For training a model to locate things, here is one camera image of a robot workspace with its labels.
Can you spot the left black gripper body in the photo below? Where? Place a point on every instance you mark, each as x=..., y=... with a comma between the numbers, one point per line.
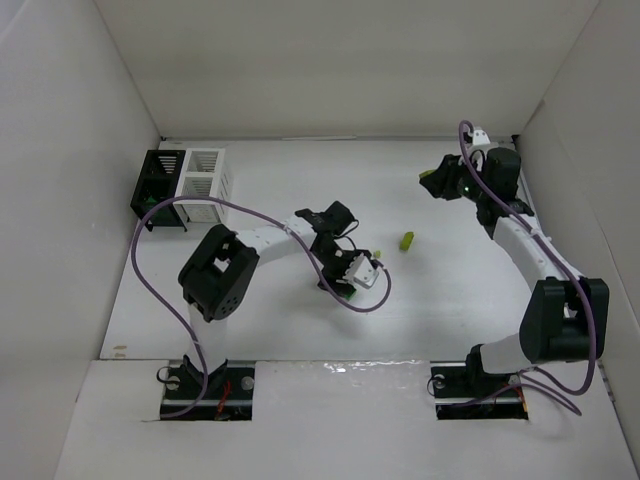
x=338, y=270

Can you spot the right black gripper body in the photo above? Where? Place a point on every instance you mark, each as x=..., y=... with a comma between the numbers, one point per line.
x=445, y=176

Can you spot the small green lego cube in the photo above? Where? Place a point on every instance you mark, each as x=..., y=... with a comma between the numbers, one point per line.
x=350, y=293

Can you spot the lime curved lego brick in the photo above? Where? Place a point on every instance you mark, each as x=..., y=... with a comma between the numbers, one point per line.
x=406, y=241

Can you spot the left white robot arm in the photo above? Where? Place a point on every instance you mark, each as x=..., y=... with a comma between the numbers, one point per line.
x=217, y=275

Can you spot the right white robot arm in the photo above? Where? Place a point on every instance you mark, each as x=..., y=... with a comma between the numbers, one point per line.
x=566, y=317

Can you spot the white slatted container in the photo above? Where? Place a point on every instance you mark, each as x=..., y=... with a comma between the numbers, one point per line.
x=205, y=173

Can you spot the black slatted container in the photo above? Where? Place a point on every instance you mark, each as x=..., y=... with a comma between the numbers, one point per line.
x=158, y=179

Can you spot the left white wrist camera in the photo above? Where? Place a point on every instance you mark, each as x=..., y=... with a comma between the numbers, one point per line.
x=362, y=272

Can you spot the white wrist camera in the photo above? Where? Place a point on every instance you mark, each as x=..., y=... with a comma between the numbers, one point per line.
x=479, y=138
x=362, y=272

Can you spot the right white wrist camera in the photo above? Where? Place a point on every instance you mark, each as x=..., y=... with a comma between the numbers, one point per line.
x=479, y=138

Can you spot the aluminium rail right side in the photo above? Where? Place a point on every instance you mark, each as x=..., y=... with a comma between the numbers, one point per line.
x=523, y=193

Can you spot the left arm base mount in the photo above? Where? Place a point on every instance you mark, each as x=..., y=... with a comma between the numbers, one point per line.
x=229, y=395

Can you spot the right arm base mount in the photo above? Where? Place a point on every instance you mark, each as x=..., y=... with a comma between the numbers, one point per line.
x=459, y=396

